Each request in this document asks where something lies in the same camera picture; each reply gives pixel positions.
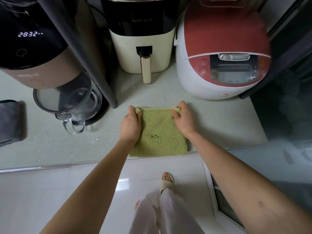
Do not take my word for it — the green towel with small print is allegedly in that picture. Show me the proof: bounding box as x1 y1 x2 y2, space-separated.
128 106 188 158

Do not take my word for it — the person's left forearm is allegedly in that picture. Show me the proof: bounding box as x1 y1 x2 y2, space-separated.
39 140 136 234

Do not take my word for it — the red and white rice cooker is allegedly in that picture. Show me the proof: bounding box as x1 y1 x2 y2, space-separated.
173 0 272 100

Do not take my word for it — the black and pink blender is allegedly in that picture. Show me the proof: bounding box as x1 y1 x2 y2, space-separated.
0 0 110 126

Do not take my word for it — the frosted glass sliding door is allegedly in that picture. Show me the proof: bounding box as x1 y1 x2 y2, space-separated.
209 0 312 229

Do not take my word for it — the person's right hand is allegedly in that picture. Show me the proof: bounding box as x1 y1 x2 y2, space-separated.
170 101 197 137

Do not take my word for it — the cream air fryer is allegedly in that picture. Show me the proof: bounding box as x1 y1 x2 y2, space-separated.
100 0 181 85

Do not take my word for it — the person's right forearm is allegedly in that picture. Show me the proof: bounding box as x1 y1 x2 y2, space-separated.
189 131 312 234

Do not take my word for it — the grey microfibre cloth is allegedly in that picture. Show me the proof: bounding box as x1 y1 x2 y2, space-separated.
0 99 26 148

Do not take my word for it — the clear glass blender jug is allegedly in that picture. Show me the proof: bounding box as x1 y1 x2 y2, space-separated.
33 70 103 135

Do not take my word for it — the person's left hand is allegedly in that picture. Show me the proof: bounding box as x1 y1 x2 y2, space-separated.
119 105 144 144

